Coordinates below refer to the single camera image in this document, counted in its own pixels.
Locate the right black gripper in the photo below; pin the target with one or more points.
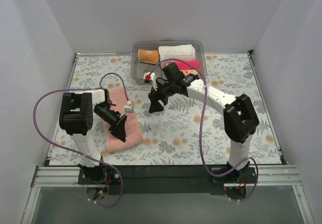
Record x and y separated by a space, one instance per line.
158 95

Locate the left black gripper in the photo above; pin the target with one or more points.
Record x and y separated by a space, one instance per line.
119 121

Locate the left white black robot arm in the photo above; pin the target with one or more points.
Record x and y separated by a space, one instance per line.
77 118

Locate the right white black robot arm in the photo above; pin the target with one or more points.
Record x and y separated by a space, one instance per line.
239 116

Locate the clear plastic bin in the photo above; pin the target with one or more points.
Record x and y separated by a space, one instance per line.
138 69

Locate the orange print rolled towel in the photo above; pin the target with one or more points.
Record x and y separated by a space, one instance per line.
186 72

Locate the hot pink rolled towel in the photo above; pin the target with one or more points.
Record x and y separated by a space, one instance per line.
190 65

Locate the white rolled towel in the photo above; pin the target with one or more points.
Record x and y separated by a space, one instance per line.
183 52

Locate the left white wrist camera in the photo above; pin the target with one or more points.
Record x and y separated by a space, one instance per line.
128 108

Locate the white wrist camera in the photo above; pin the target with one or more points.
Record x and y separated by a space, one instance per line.
150 78
128 108

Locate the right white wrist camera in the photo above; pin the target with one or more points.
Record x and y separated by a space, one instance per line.
150 78

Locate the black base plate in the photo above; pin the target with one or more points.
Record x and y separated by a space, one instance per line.
158 179

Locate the aluminium frame rail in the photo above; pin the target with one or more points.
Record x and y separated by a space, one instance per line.
269 175

